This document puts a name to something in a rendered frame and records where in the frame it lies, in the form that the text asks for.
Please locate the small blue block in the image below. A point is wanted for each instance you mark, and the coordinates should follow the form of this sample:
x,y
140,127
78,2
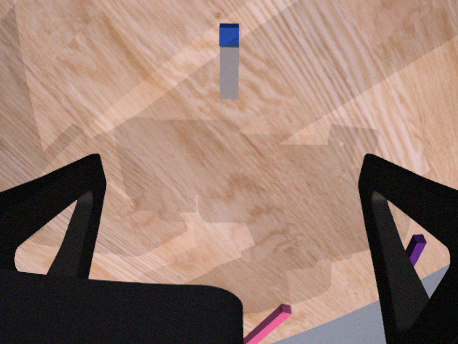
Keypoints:
x,y
229,34

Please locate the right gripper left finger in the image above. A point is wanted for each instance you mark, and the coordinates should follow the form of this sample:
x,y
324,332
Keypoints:
x,y
26,208

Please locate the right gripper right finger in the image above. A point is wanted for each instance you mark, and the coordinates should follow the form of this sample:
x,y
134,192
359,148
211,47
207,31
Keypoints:
x,y
402,296

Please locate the pink rod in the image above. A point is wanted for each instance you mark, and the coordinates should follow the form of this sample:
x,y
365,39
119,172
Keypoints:
x,y
280,314

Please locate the grey rod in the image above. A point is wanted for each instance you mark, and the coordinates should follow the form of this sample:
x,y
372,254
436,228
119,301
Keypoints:
x,y
229,72

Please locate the purple rod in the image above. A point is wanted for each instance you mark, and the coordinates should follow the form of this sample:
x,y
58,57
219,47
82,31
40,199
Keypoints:
x,y
415,247

